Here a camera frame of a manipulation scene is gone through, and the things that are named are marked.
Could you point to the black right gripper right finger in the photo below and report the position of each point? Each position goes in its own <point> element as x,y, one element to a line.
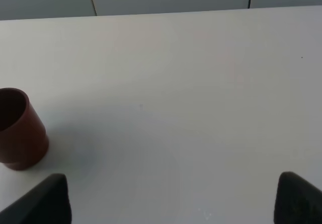
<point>297,200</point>

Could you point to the red plastic cup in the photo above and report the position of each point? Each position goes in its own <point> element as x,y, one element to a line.
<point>24,141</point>

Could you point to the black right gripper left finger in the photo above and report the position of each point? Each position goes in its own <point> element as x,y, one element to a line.
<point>48,202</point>

